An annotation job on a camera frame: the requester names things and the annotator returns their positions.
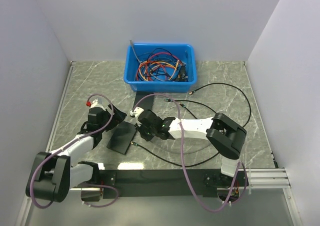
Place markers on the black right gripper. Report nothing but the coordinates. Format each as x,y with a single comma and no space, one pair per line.
140,127

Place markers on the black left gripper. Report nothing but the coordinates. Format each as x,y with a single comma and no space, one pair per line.
117,117

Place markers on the blue plastic bin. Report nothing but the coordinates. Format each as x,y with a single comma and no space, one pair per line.
160,67

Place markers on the black cable teal plug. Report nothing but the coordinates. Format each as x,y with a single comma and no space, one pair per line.
196,109

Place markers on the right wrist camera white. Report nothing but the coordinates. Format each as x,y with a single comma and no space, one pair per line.
136,112

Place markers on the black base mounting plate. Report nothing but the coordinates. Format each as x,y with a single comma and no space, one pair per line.
156,183

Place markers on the black network switch box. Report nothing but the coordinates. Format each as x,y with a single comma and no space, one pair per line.
121,139

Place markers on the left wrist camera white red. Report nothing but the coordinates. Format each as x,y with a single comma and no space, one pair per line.
97,103

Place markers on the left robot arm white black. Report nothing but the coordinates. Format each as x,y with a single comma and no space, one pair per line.
54,173

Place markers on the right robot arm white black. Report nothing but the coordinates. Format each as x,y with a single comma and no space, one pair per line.
222,132

